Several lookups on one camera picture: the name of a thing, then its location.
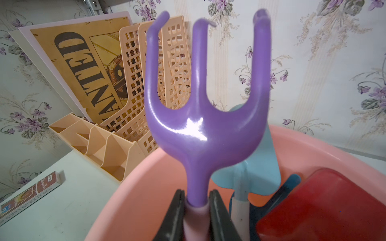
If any red shovel wooden handle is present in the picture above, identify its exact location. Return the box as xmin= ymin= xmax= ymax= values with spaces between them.
xmin=255 ymin=169 xmax=386 ymax=241

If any yellow vintage magazine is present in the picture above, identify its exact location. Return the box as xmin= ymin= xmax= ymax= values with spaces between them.
xmin=19 ymin=11 xmax=132 ymax=124

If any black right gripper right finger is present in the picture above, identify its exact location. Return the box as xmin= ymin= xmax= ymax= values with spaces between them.
xmin=209 ymin=189 xmax=242 ymax=241

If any pink plastic bucket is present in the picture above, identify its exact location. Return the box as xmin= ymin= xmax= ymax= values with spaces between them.
xmin=86 ymin=126 xmax=386 ymax=241

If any teal fork yellow handle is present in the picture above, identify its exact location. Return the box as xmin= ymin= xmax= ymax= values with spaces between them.
xmin=229 ymin=174 xmax=301 ymax=241

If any beige folder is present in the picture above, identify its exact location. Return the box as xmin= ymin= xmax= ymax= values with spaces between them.
xmin=8 ymin=29 xmax=85 ymax=118

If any red brown book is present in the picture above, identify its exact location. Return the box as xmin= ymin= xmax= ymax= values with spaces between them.
xmin=1 ymin=171 xmax=62 ymax=226

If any purple fork pink handle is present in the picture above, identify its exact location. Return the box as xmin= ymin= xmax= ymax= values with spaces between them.
xmin=144 ymin=9 xmax=271 ymax=241

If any beige plastic file organizer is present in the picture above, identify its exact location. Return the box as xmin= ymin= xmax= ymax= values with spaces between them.
xmin=50 ymin=16 xmax=191 ymax=182

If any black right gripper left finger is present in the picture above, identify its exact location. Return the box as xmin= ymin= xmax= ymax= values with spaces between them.
xmin=153 ymin=189 xmax=185 ymax=241

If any light blue trowel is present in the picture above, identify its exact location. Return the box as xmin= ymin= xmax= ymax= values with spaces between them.
xmin=210 ymin=103 xmax=282 ymax=241

